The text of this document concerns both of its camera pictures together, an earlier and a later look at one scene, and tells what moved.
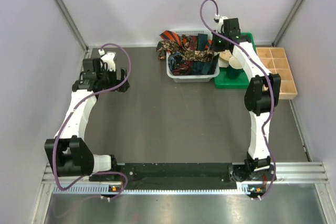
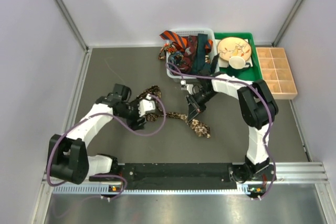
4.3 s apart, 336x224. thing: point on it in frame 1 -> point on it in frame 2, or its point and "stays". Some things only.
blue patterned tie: (175, 60) stays
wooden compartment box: (276, 60) stays
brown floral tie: (184, 49) -> (198, 128)
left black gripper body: (108, 78) -> (131, 114)
